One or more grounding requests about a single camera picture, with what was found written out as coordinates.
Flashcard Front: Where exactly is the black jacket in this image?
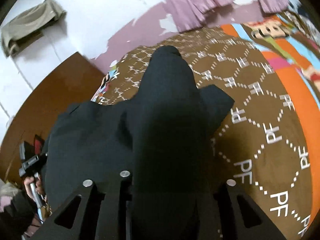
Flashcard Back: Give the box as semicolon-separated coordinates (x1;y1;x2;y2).
42;46;234;239

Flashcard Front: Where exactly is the person's left hand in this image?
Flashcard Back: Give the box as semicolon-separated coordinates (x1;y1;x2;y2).
24;175;46;201

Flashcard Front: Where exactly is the red bag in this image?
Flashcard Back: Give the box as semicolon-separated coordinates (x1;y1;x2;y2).
34;135;45;155

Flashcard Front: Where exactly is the colourful monkey print blanket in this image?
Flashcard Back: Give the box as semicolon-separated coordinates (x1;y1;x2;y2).
90;10;320;240

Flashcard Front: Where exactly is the brown wooden headboard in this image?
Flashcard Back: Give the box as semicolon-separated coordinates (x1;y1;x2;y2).
1;53;104;184

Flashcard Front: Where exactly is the pink curtain left panel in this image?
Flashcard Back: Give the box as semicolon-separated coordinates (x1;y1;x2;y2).
165;0;233;33

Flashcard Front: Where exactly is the beige cloth on wall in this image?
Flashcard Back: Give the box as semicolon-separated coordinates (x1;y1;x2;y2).
1;0;66;57

